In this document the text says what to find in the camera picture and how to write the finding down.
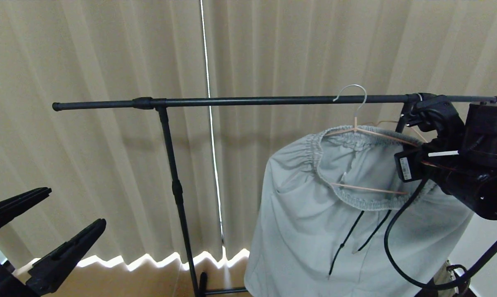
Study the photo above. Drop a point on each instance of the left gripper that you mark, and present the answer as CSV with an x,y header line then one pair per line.
x,y
1,282

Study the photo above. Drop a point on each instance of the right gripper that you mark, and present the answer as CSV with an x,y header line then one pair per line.
x,y
417,165

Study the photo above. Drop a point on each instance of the pale grey shorts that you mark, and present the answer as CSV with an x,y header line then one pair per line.
x,y
306,231

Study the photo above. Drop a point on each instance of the white laundry basket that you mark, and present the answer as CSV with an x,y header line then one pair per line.
x,y
440,280

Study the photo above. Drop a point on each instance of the black clothes rack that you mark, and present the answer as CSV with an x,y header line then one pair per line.
x,y
252,100

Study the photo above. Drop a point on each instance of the beige curtain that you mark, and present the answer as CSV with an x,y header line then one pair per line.
x,y
108,62

